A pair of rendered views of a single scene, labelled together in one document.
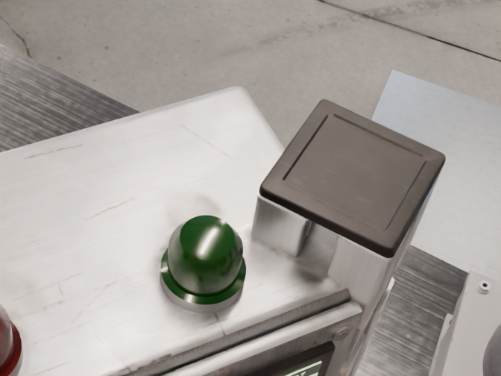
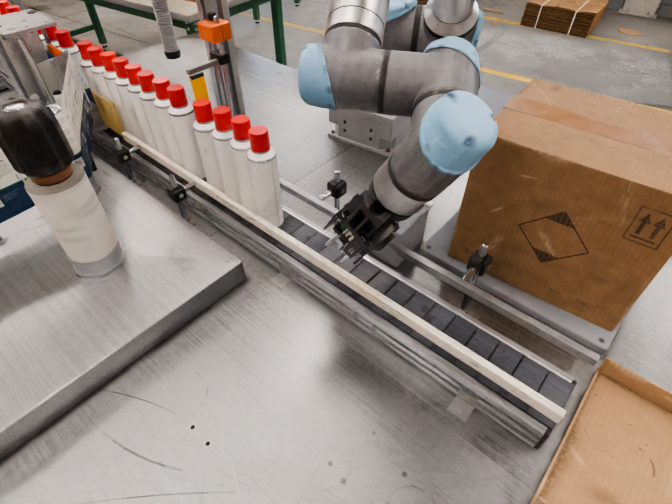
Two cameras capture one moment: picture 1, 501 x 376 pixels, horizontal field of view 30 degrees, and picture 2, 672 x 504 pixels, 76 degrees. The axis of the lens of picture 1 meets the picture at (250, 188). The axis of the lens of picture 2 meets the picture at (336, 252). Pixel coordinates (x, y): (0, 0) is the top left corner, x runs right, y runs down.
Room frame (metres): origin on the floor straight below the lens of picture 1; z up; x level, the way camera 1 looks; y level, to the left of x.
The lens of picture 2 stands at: (-0.62, -0.59, 1.45)
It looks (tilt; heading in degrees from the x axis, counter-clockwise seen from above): 45 degrees down; 20
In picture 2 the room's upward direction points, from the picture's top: straight up
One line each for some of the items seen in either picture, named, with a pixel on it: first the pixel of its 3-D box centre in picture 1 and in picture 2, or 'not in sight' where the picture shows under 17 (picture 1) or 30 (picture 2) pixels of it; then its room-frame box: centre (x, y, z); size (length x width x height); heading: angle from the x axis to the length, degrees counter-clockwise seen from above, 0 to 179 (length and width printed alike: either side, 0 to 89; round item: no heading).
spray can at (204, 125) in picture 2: not in sight; (212, 150); (0.00, -0.09, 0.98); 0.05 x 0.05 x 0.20
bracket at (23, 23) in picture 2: not in sight; (18, 22); (0.10, 0.41, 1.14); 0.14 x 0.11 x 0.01; 69
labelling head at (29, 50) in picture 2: not in sight; (49, 80); (0.10, 0.41, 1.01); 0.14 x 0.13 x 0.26; 69
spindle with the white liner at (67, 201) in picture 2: not in sight; (64, 194); (-0.25, 0.01, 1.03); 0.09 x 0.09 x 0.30
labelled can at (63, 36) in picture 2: not in sight; (78, 72); (0.21, 0.44, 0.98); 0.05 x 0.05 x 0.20
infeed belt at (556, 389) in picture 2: not in sight; (202, 184); (0.04, -0.02, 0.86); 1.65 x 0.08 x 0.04; 69
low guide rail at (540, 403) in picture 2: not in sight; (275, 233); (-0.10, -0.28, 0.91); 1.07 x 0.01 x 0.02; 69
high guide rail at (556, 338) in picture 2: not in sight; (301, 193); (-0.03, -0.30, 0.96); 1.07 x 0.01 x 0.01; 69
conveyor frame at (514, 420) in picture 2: not in sight; (203, 186); (0.04, -0.02, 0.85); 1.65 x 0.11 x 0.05; 69
